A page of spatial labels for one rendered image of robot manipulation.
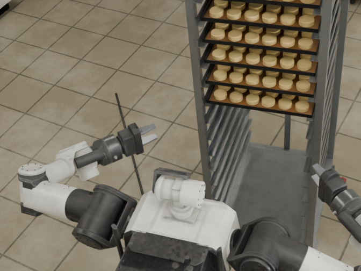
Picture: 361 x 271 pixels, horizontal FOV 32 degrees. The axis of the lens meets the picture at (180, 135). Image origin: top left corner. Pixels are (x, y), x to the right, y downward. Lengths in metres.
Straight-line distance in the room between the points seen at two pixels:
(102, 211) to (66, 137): 2.19
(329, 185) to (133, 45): 2.78
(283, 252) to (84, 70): 2.96
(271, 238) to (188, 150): 2.10
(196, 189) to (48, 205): 0.45
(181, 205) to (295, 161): 1.80
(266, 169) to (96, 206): 1.72
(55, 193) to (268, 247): 0.60
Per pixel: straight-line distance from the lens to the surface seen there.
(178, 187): 1.52
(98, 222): 1.65
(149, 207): 1.64
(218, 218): 1.59
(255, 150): 3.36
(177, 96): 3.96
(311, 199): 2.65
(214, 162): 2.70
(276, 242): 1.55
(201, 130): 2.51
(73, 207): 1.71
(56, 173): 1.96
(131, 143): 2.09
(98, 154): 2.02
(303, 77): 2.35
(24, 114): 4.08
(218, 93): 2.43
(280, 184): 3.20
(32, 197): 1.80
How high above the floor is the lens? 2.52
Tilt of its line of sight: 43 degrees down
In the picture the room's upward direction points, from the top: 7 degrees counter-clockwise
